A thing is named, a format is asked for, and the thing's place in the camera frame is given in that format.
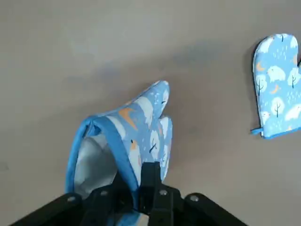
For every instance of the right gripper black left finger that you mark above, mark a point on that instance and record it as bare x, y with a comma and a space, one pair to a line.
70, 212

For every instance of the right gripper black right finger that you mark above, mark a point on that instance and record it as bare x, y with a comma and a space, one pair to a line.
164, 204

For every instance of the blue cloud-print oven mitt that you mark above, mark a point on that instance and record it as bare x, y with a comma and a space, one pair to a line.
141, 122
275, 94

